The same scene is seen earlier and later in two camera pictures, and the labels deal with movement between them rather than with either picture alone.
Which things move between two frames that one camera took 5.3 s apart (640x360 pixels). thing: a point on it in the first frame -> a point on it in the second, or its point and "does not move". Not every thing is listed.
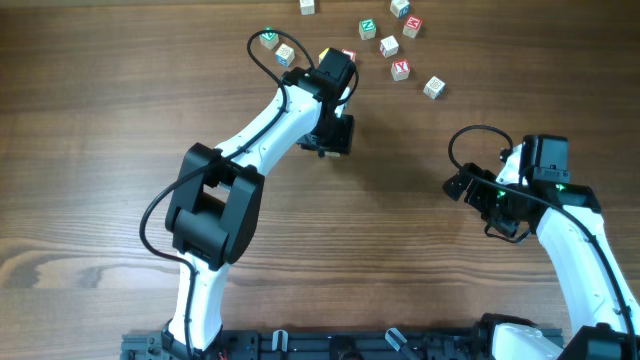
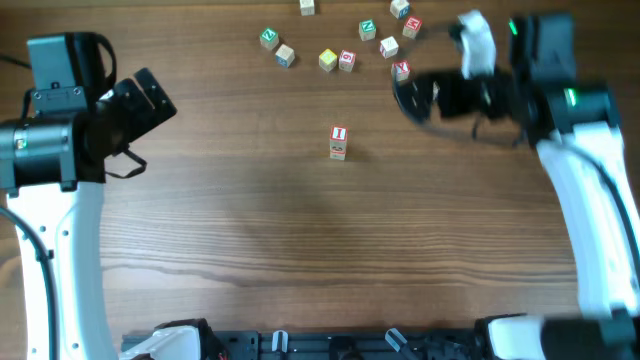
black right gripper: [473, 189] -> [451, 95]
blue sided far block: [400, 8] does not move
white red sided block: [389, 47] does not move
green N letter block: [367, 29] does not move
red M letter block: [412, 25] does not move
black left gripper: [333, 136] -> [126, 105]
